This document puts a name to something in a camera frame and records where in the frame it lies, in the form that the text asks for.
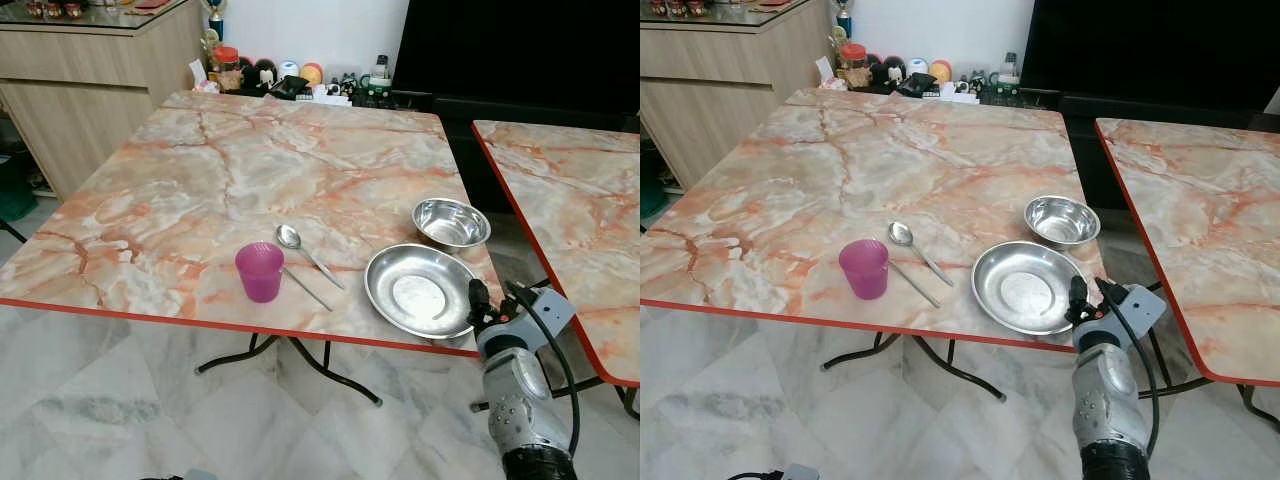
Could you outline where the round steel plate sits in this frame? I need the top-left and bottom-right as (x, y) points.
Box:
(364, 243), (480, 342)
(971, 241), (1087, 337)

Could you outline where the small steel bowl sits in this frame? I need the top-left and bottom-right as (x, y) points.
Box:
(1023, 195), (1102, 249)
(412, 198), (493, 252)

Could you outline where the dark green bin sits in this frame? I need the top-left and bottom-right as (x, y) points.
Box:
(640, 140), (669, 221)
(0, 148), (39, 223)

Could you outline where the metal spoon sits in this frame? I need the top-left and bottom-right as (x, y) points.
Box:
(276, 224), (346, 292)
(888, 221), (955, 288)

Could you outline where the purple plastic cup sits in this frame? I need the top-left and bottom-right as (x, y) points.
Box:
(838, 239), (890, 301)
(235, 242), (286, 304)

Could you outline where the black television screen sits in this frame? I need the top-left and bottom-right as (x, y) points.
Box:
(391, 0), (641, 103)
(1019, 0), (1280, 102)

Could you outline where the light wooden cabinet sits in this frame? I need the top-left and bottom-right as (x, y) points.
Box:
(0, 0), (208, 201)
(640, 0), (837, 191)

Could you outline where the red lidded snack jar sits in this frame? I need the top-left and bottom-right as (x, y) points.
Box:
(840, 42), (869, 89)
(213, 45), (243, 93)

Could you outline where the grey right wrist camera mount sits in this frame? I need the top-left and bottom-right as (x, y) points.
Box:
(478, 288), (577, 353)
(1078, 284), (1169, 349)

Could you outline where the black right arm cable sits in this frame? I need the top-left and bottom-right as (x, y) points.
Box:
(1098, 279), (1164, 459)
(505, 283), (584, 459)

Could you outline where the thin metal utensil handle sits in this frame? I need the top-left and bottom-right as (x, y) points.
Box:
(888, 260), (943, 310)
(283, 265), (334, 313)

